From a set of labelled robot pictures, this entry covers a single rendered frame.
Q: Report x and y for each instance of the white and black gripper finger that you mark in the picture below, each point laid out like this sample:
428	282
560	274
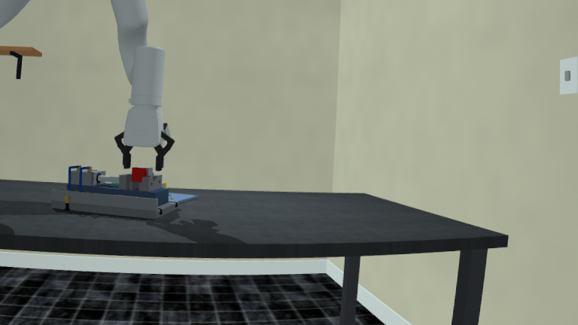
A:
124	150
162	151

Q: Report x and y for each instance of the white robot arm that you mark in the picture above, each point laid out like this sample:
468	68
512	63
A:
148	62

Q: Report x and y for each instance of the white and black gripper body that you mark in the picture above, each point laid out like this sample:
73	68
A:
141	129

